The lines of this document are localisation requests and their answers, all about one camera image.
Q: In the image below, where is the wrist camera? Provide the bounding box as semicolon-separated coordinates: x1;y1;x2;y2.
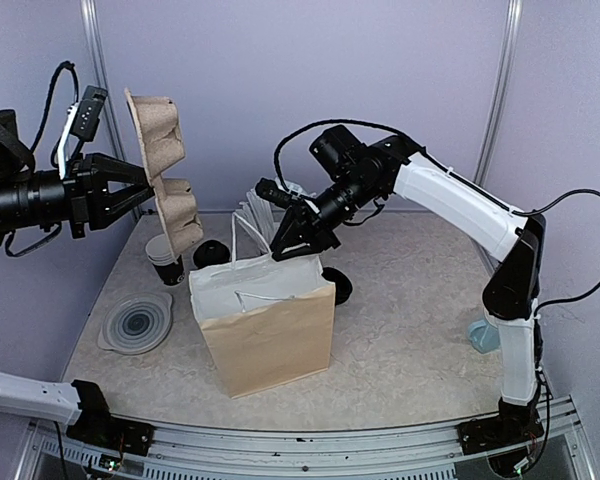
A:
254;125;369;206
55;85;108;180

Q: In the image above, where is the cardboard cup carrier tray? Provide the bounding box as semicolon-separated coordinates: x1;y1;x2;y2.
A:
124;88;204;256

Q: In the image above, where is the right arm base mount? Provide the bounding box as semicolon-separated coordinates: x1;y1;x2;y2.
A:
456;400;544;455

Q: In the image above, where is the light blue ceramic mug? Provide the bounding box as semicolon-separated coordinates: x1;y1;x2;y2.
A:
467;319;500;354

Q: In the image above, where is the brown paper takeout bag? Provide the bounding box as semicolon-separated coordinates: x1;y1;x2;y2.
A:
187;212;337;399

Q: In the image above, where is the stack of paper cups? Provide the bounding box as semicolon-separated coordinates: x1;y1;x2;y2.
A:
145;234;184;286

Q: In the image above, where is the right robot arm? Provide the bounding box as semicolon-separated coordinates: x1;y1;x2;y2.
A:
256;125;545;444

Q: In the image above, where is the black plastic cup lid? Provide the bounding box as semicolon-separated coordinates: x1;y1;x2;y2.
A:
192;239;231;269

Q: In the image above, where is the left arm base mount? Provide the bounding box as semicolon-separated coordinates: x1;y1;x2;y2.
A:
66;380;155;457

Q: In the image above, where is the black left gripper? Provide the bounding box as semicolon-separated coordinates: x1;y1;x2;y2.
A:
0;150;158;237

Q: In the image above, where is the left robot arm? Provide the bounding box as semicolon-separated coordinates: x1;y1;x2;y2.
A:
0;109;154;445

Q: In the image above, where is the aluminium front rail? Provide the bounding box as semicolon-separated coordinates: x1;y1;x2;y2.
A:
14;397;596;480

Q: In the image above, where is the stack of black lids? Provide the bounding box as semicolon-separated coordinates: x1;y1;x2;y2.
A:
322;267;353;306

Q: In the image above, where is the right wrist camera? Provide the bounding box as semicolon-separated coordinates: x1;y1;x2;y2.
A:
254;125;369;206

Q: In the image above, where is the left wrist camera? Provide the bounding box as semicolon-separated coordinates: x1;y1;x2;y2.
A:
55;85;108;180

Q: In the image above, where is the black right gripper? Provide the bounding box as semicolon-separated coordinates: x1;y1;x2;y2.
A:
269;172;382;260

